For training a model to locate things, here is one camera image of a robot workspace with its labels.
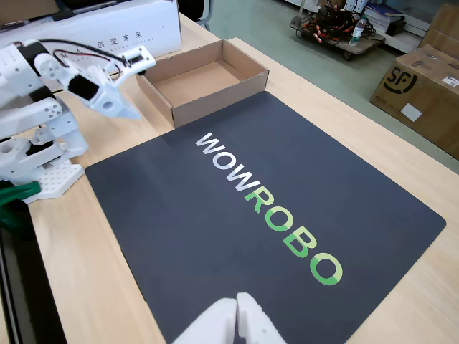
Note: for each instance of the cardboard box SF logo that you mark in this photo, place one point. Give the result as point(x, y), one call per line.
point(423, 100)

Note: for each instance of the grey platform cart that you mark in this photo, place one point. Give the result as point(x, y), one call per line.
point(365, 43)

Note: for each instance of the white robot arm with camera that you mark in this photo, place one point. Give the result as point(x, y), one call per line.
point(89, 48)

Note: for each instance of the black power adapter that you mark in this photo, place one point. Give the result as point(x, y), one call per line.
point(396, 28)

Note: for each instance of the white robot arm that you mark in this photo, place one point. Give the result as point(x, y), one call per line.
point(68, 139)

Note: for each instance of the open cardboard box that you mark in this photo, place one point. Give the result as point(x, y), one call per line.
point(215, 100)

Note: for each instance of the white perforated base plate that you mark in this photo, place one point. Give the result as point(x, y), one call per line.
point(57, 179)

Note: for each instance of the white wrist camera plate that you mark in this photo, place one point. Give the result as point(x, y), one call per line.
point(140, 59)

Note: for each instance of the black chair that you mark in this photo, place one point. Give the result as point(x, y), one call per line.
point(195, 9)

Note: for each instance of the dark mat WOWROBO print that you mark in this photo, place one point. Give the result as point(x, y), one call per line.
point(179, 215)

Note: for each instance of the clear water bottle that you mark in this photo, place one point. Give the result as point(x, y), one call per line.
point(358, 30)

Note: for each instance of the plain cardboard box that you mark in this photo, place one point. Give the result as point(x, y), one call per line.
point(444, 28)

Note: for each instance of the white box Chinese print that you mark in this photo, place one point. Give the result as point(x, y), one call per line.
point(125, 28)

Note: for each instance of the black aluminium rail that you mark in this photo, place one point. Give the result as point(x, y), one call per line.
point(21, 286)

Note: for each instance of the green table clamp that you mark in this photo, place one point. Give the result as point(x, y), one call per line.
point(14, 195)

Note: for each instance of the white power strip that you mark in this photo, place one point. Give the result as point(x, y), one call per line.
point(355, 4)

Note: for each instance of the stack of books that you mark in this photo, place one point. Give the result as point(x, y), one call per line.
point(380, 14)

